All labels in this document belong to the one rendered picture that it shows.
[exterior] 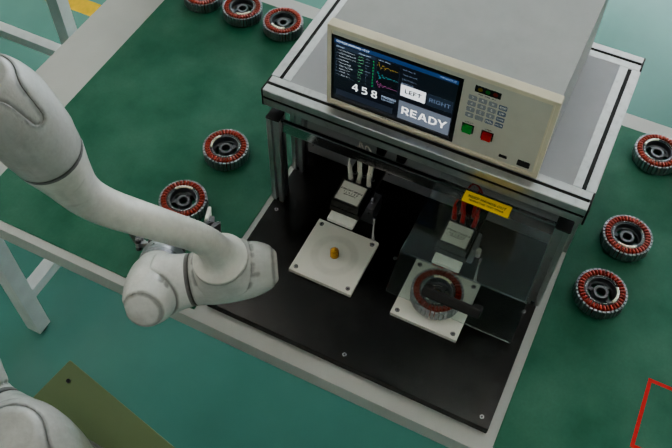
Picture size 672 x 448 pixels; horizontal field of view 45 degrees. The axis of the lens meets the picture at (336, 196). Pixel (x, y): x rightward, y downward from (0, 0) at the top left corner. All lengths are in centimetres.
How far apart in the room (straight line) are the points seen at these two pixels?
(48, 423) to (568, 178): 100
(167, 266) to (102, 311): 120
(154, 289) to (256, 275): 18
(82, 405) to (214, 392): 90
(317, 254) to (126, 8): 101
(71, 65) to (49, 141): 122
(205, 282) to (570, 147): 74
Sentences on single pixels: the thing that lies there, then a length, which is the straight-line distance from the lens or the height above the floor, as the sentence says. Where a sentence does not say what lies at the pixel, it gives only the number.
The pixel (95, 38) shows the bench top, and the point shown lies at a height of 75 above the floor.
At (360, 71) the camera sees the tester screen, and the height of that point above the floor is 123.
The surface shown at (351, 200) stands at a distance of 173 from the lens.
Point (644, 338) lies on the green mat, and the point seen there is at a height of 75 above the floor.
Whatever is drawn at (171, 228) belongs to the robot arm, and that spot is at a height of 121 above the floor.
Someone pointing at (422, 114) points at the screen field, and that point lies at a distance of 155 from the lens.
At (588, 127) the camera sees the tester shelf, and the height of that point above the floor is 111.
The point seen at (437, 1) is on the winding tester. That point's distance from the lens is 157.
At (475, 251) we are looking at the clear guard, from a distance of 151.
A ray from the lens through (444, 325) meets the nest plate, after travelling 175.
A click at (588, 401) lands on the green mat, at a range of 178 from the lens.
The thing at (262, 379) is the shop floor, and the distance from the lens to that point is 254.
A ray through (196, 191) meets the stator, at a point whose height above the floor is 78.
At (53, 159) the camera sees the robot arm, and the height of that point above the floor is 147.
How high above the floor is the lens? 232
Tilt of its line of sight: 54 degrees down
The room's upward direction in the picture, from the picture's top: 1 degrees clockwise
